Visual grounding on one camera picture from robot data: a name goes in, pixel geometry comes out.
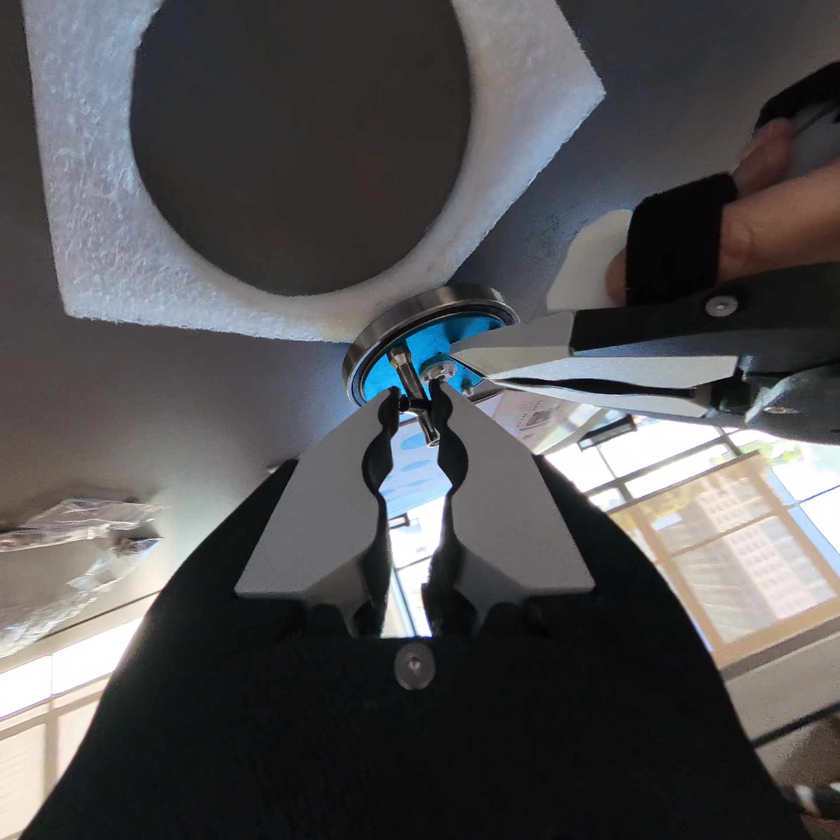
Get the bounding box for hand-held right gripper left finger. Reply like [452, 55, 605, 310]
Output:
[235, 387, 403, 635]

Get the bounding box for metal cross wrench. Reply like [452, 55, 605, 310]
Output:
[387, 344, 442, 448]

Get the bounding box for large glass window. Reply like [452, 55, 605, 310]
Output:
[0, 617, 147, 840]
[387, 413, 840, 664]

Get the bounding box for clear plastic parts bag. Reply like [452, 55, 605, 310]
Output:
[0, 496, 166, 550]
[0, 538, 162, 658]

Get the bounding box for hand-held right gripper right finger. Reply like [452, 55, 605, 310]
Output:
[423, 381, 595, 635]

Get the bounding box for white foam block round hole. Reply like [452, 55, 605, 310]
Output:
[20, 0, 606, 343]

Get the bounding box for blue round bearing plate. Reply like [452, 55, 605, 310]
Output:
[343, 283, 519, 405]

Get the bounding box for person's left hand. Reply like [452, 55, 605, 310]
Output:
[607, 120, 839, 305]

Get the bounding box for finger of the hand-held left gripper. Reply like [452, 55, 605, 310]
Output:
[451, 312, 741, 391]
[489, 378, 714, 420]

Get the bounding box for white instruction booklet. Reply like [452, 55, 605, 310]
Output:
[381, 387, 581, 519]

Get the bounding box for black cable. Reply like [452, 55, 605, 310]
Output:
[751, 709, 840, 749]

